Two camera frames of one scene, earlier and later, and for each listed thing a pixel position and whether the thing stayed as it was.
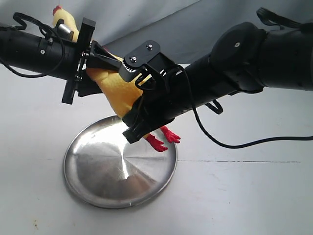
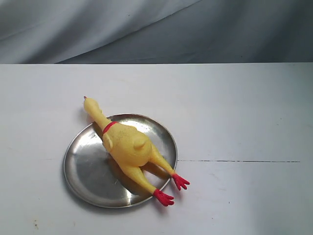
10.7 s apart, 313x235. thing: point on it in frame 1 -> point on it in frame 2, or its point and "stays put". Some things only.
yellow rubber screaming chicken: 120,88 -> 132,151
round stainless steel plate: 102,168 stays put
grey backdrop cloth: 178,30 stays put
